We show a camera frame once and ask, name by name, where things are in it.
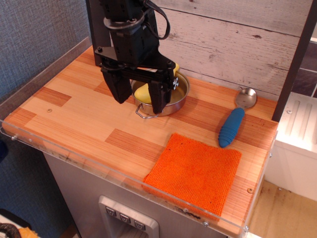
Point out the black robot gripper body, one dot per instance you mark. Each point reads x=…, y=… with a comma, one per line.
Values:
x=135, y=51

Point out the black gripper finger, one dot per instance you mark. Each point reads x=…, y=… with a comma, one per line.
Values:
x=160, y=95
x=118, y=84

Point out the yellow toy banana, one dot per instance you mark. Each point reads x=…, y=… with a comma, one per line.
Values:
x=142, y=93

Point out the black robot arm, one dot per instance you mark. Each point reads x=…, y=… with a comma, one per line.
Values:
x=130, y=13

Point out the orange knitted towel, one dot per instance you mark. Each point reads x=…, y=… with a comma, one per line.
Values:
x=194, y=175

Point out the small steel pot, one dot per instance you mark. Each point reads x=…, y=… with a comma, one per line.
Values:
x=145, y=111

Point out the grey cabinet with dispenser panel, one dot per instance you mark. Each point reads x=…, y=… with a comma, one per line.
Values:
x=103, y=209

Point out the orange object bottom left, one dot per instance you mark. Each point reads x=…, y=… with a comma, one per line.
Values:
x=11, y=231

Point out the dark left vertical post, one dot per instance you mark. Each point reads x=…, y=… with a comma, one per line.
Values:
x=100, y=36

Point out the dark vertical post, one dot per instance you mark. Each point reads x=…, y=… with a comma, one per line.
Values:
x=296, y=61
x=100, y=36

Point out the blue handled metal spoon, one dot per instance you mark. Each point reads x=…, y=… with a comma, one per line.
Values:
x=245, y=99

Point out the clear acrylic guard rail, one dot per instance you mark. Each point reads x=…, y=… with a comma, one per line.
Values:
x=127, y=158

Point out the dark right vertical post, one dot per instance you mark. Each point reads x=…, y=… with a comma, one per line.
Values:
x=296, y=61

